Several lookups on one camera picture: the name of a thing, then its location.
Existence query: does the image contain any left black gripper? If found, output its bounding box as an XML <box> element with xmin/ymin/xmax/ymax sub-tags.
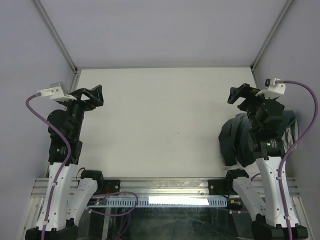
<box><xmin>61</xmin><ymin>84</ymin><xmax>103</xmax><ymax>138</ymax></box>

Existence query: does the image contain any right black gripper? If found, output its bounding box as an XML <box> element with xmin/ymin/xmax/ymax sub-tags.
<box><xmin>227</xmin><ymin>83</ymin><xmax>274</xmax><ymax>132</ymax></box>

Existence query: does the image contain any dark grey zip jacket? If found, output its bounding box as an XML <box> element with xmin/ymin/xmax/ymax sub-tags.
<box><xmin>218</xmin><ymin>110</ymin><xmax>298</xmax><ymax>168</ymax></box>

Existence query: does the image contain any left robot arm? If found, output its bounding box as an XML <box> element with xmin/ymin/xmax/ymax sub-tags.
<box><xmin>24</xmin><ymin>83</ymin><xmax>105</xmax><ymax>240</ymax></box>

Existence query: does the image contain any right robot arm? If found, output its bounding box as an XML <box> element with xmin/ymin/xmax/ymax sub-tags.
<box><xmin>223</xmin><ymin>83</ymin><xmax>309</xmax><ymax>240</ymax></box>

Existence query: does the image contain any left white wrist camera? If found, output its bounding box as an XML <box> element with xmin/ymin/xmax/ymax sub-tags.
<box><xmin>37</xmin><ymin>82</ymin><xmax>77</xmax><ymax>102</ymax></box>

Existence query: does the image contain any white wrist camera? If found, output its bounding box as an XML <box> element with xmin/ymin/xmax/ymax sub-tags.
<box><xmin>256</xmin><ymin>78</ymin><xmax>286</xmax><ymax>99</ymax></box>
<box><xmin>37</xmin><ymin>82</ymin><xmax>77</xmax><ymax>102</ymax></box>

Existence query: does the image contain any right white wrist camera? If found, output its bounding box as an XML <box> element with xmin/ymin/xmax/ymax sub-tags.
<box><xmin>256</xmin><ymin>78</ymin><xmax>286</xmax><ymax>99</ymax></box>

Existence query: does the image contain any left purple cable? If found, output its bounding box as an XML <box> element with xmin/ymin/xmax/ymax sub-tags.
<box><xmin>25</xmin><ymin>92</ymin><xmax>72</xmax><ymax>240</ymax></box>

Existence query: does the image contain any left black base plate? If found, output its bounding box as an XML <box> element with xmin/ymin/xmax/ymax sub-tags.
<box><xmin>102</xmin><ymin>179</ymin><xmax>121</xmax><ymax>194</ymax></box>

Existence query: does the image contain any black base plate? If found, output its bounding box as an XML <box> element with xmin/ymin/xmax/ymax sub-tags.
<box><xmin>102</xmin><ymin>179</ymin><xmax>121</xmax><ymax>194</ymax></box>
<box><xmin>207</xmin><ymin>179</ymin><xmax>230</xmax><ymax>197</ymax></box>

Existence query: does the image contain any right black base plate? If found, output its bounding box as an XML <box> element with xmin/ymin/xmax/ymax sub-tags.
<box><xmin>207</xmin><ymin>179</ymin><xmax>230</xmax><ymax>197</ymax></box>

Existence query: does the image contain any aluminium mounting rail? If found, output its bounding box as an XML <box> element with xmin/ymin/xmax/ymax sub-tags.
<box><xmin>31</xmin><ymin>177</ymin><xmax>300</xmax><ymax>198</ymax></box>

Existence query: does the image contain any slotted grey cable duct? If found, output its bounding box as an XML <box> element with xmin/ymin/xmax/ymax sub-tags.
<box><xmin>88</xmin><ymin>196</ymin><xmax>228</xmax><ymax>208</ymax></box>

